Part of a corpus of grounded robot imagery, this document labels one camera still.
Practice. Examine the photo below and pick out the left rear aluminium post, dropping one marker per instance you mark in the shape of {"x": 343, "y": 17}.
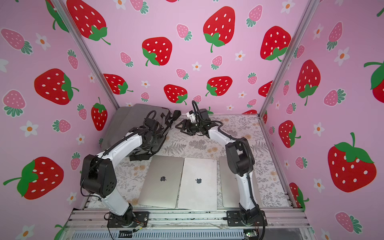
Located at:
{"x": 78, "y": 38}

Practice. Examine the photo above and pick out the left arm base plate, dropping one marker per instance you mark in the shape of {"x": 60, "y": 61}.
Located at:
{"x": 128, "y": 220}

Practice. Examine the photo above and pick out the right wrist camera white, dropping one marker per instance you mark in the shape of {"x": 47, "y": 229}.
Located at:
{"x": 192, "y": 117}

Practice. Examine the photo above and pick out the silver laptop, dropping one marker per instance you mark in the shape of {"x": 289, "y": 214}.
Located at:
{"x": 198, "y": 189}
{"x": 162, "y": 182}
{"x": 230, "y": 190}

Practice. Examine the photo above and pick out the right rear aluminium post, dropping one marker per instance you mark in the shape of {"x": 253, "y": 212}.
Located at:
{"x": 296, "y": 39}

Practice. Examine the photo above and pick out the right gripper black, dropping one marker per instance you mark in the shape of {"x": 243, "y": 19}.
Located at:
{"x": 186, "y": 126}

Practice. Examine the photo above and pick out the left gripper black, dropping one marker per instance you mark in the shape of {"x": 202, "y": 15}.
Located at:
{"x": 155, "y": 137}

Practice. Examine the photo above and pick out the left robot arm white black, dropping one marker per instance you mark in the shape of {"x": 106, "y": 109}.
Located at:
{"x": 99, "y": 172}

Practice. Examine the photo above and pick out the aluminium post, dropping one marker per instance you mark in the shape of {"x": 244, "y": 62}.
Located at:
{"x": 296, "y": 39}
{"x": 78, "y": 38}

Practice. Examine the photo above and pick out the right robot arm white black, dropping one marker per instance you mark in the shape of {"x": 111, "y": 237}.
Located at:
{"x": 239, "y": 156}

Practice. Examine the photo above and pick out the aluminium frame rail front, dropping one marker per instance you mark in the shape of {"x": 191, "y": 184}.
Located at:
{"x": 162, "y": 224}

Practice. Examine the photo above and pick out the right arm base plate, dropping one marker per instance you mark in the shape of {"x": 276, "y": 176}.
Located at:
{"x": 248, "y": 219}

